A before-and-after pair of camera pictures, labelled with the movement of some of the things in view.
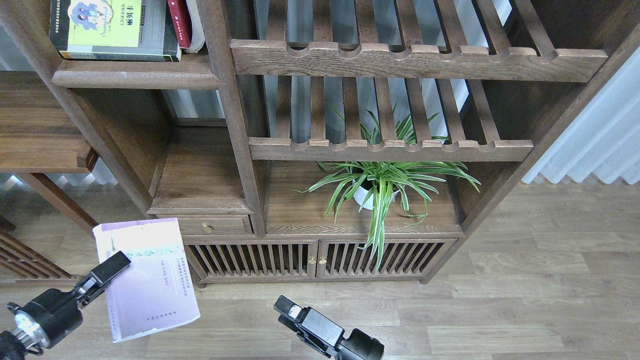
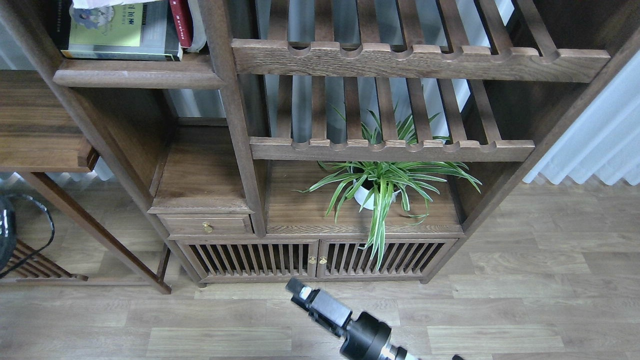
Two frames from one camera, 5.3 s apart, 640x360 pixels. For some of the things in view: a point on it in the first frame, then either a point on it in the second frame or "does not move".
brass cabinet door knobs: [312, 261] does not move
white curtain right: [604, 139] does not move
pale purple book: [155, 292] to [86, 4]
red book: [181, 20] does not move
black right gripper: [359, 345] to [365, 337]
